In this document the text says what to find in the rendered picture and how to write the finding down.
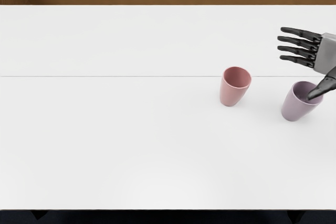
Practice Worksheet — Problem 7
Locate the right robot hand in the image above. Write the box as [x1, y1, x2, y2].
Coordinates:
[277, 27, 336, 101]

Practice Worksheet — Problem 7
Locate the lilac cup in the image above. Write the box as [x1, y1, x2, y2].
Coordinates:
[281, 81, 324, 123]

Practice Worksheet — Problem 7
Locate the pink cup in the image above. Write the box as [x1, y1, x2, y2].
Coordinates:
[219, 66, 252, 108]

